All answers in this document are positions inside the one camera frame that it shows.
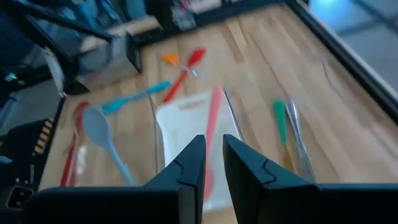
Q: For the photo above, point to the teal silicone spatula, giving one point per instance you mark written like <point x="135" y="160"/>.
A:
<point x="115" y="104"/>

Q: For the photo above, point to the metal box grater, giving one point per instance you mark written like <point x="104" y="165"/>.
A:
<point x="102" y="65"/>

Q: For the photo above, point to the small orange spatula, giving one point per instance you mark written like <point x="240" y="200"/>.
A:
<point x="171" y="58"/>

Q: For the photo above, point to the red slotted spoon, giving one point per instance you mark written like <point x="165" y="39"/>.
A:
<point x="79" y="112"/>

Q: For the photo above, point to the grey silicone spoon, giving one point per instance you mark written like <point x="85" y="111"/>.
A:
<point x="96" y="127"/>

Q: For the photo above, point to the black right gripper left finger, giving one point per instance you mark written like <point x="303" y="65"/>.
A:
<point x="186" y="202"/>

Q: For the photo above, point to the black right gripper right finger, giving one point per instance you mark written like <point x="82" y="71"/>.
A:
<point x="264" y="193"/>

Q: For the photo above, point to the small red spatula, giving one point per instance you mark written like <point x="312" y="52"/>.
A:
<point x="196" y="57"/>

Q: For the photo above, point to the black box with yellow stripes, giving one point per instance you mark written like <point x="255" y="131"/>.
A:
<point x="18" y="149"/>

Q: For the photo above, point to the white plastic bin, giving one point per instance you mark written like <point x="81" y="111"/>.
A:
<point x="183" y="130"/>

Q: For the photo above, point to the clear plastic bin with sticker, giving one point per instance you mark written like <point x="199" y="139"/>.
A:
<point x="155" y="130"/>

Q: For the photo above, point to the pink silicone spatula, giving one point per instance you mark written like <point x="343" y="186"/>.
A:
<point x="213" y="118"/>

